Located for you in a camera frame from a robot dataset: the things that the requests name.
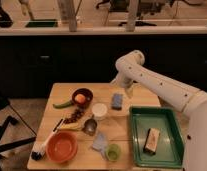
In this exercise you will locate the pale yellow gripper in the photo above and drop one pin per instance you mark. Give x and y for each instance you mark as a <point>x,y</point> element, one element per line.
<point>129,91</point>

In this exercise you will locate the blue sponge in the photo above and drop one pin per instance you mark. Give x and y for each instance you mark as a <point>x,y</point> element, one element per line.
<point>117,100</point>

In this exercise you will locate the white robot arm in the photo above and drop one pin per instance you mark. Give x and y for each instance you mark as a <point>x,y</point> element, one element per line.
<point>187,99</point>

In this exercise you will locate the white cup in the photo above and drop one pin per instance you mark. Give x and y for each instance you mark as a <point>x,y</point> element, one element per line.
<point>99,111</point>

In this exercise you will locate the green plastic cup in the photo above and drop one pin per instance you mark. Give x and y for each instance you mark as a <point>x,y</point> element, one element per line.
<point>113,152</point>

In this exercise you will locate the dark brown bowl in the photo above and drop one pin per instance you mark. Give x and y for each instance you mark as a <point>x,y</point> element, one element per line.
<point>87,93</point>

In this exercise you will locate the orange fruit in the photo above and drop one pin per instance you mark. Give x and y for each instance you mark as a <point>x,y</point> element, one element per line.
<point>80,98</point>

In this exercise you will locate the red grapes bunch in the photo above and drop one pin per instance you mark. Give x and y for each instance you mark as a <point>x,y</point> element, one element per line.
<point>78,113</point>

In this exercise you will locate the light blue cloth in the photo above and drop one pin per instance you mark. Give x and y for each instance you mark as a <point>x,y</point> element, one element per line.
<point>100,143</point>

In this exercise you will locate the green chili pepper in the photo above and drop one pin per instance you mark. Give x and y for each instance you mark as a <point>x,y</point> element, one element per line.
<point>63,105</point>

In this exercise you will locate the green plastic tray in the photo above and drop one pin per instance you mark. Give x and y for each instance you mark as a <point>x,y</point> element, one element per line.
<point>170,146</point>

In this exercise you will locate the orange plastic bowl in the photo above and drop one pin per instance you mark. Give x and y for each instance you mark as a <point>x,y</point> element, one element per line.
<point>62,147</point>

